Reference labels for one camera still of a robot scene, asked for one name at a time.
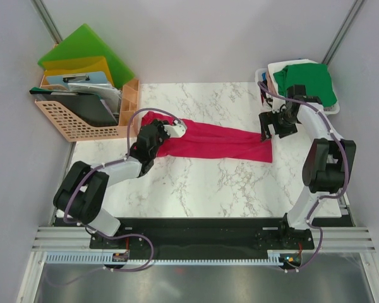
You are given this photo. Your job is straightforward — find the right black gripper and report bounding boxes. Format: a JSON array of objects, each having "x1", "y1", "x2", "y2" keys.
[{"x1": 259, "y1": 109, "x2": 299, "y2": 143}]

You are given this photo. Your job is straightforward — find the pink red t shirt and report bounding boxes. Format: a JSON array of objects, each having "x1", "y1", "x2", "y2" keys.
[{"x1": 157, "y1": 119, "x2": 273, "y2": 163}]

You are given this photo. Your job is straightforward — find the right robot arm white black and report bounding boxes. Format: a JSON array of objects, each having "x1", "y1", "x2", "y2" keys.
[{"x1": 259, "y1": 85, "x2": 356, "y2": 249}]

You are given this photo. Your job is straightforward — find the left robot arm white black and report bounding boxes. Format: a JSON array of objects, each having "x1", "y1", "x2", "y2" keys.
[{"x1": 53, "y1": 119, "x2": 175, "y2": 248}]

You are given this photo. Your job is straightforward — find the black t shirt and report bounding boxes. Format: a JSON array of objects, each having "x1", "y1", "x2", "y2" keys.
[{"x1": 260, "y1": 79, "x2": 273, "y2": 107}]

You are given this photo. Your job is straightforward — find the beige t shirt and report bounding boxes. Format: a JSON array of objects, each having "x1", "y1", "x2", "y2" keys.
[{"x1": 266, "y1": 70, "x2": 278, "y2": 95}]

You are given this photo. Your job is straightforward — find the white plastic laundry basket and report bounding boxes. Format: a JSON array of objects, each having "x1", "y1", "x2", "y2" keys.
[{"x1": 255, "y1": 66, "x2": 340, "y2": 115}]

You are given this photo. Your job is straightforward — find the white t shirt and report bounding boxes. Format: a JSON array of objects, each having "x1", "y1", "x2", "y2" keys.
[{"x1": 267, "y1": 59, "x2": 316, "y2": 94}]

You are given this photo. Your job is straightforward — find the white paper documents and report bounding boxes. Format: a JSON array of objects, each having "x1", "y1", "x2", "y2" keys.
[{"x1": 68, "y1": 83, "x2": 122, "y2": 113}]

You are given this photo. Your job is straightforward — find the green t shirt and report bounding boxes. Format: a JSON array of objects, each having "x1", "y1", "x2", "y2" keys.
[{"x1": 272, "y1": 62, "x2": 337, "y2": 109}]

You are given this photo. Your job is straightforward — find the black folder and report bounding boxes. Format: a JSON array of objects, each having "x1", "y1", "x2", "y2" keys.
[{"x1": 29, "y1": 87, "x2": 118, "y2": 127}]

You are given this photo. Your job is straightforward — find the peach perforated file organizer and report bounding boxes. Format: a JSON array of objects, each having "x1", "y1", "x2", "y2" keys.
[{"x1": 32, "y1": 70, "x2": 140, "y2": 142}]

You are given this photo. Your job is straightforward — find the blue clipboard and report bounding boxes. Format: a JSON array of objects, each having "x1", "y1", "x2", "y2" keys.
[{"x1": 46, "y1": 71, "x2": 109, "y2": 87}]

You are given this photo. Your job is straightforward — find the yellow plastic folder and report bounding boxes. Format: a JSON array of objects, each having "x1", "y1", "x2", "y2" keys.
[{"x1": 42, "y1": 56, "x2": 114, "y2": 84}]

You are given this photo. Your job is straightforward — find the green plastic folder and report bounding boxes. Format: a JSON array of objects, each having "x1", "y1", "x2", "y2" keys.
[{"x1": 38, "y1": 24, "x2": 135, "y2": 87}]

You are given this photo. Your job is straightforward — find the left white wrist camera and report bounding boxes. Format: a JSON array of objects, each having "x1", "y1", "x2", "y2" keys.
[{"x1": 164, "y1": 123, "x2": 187, "y2": 138}]

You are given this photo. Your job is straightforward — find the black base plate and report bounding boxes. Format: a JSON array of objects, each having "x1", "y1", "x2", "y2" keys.
[{"x1": 90, "y1": 218, "x2": 315, "y2": 261}]

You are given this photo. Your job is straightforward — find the white slotted cable duct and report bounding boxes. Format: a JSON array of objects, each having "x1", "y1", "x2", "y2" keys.
[{"x1": 45, "y1": 251, "x2": 301, "y2": 266}]

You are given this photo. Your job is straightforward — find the aluminium frame rail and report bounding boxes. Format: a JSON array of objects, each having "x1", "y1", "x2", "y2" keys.
[{"x1": 32, "y1": 227, "x2": 375, "y2": 253}]

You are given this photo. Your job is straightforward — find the right aluminium corner post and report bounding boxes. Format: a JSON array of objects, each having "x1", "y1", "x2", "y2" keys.
[{"x1": 322, "y1": 0, "x2": 367, "y2": 65}]

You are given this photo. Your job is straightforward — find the aluminium corner post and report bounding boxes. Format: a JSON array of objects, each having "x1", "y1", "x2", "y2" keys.
[
  {"x1": 31, "y1": 0, "x2": 63, "y2": 44},
  {"x1": 322, "y1": 0, "x2": 367, "y2": 65}
]

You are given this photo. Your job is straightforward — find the left aluminium corner post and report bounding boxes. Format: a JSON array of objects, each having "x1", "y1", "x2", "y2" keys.
[{"x1": 31, "y1": 0, "x2": 63, "y2": 44}]

